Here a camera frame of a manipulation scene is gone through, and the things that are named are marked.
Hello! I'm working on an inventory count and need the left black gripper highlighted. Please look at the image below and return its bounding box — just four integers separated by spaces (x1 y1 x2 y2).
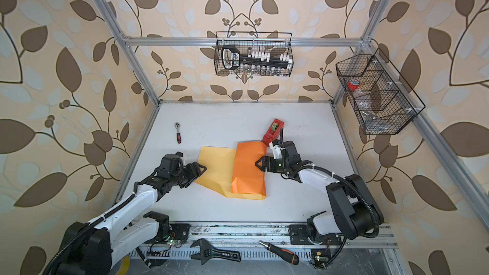
169 160 208 188

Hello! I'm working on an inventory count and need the small red-handled ratchet wrench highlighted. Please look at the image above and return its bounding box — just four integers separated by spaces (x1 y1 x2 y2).
174 122 182 144

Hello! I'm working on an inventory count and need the aluminium front rail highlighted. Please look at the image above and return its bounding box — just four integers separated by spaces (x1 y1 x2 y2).
81 220 400 249

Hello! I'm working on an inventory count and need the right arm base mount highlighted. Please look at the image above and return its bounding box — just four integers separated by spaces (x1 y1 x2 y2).
289 211 341 246

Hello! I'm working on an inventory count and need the black orange screwdriver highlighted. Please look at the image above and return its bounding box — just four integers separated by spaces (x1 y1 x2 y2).
259 241 300 266

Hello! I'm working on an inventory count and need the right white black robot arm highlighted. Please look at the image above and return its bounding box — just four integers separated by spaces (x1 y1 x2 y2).
255 140 384 244

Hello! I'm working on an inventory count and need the black wire basket right wall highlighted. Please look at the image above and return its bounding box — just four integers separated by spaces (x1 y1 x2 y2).
336 48 425 135

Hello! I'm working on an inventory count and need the black adjustable wrench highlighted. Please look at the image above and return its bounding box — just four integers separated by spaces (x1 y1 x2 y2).
191 238 241 265

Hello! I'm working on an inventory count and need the clear packing tape roll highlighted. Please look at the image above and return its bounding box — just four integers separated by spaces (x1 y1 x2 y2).
116 256 131 275

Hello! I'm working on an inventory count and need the red tape dispenser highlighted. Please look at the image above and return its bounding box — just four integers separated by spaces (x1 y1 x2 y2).
262 119 285 146

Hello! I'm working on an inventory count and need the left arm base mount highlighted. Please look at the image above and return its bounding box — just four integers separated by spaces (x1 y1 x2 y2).
143 211 191 244

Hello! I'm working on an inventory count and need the yellow orange wrapping paper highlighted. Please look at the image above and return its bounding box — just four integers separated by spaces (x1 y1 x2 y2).
196 141 267 200

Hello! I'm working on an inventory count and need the black wire basket wall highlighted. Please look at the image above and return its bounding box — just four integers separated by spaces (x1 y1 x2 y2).
336 48 425 135
213 30 294 77

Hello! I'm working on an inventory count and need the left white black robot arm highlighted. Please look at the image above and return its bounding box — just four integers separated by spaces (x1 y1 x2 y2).
43 152 207 274

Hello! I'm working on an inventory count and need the black wire basket back wall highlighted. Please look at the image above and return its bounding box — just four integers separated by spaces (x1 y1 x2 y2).
213 30 294 77

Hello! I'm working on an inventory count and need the black socket set holder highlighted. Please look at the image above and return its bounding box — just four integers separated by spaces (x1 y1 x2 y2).
220 45 294 72

